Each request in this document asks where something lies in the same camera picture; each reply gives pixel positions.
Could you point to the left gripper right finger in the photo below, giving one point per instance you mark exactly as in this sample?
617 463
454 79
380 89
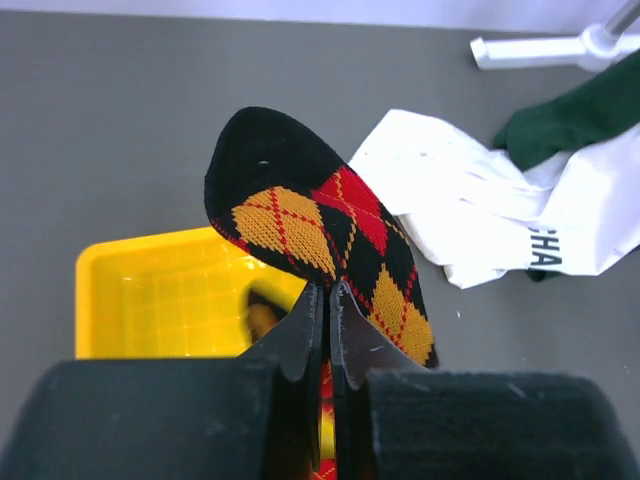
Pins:
395 419

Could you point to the green and white sock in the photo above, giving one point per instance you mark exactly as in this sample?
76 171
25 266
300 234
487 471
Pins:
598 110

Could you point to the white sock on table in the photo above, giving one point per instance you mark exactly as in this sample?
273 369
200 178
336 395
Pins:
471 211

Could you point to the red black argyle sock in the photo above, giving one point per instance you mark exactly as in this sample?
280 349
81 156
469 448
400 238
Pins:
280 193

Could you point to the yellow plastic bin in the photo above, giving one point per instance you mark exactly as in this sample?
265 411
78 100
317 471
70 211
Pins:
174 295

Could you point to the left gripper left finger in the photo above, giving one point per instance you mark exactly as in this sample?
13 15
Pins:
255 416

